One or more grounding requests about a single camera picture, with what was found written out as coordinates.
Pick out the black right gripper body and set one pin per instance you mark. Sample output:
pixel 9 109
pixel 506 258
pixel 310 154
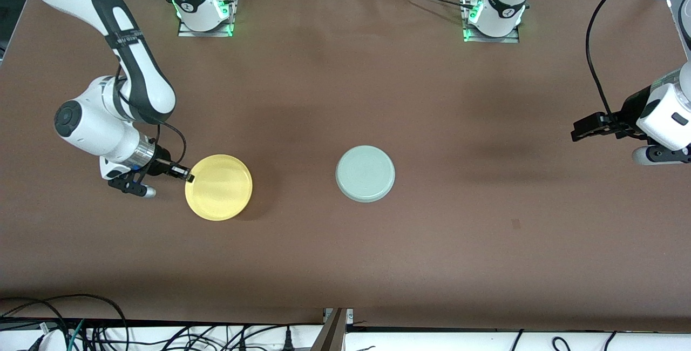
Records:
pixel 160 157

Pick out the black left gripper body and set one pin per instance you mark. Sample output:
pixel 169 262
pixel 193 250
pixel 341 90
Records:
pixel 628 114

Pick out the yellow plate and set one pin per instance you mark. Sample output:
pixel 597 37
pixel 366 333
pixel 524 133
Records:
pixel 218 187

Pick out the pale green plate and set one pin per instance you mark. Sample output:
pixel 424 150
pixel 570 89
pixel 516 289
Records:
pixel 365 174

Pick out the brown table cover mat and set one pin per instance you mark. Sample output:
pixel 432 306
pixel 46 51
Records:
pixel 345 259

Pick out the black power plug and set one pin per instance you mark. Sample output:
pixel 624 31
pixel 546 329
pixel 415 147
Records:
pixel 288 340

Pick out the aluminium profile beam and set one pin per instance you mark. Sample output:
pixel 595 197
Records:
pixel 329 332

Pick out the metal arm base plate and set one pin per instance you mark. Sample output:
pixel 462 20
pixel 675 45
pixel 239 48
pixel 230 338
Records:
pixel 510 38
pixel 216 27

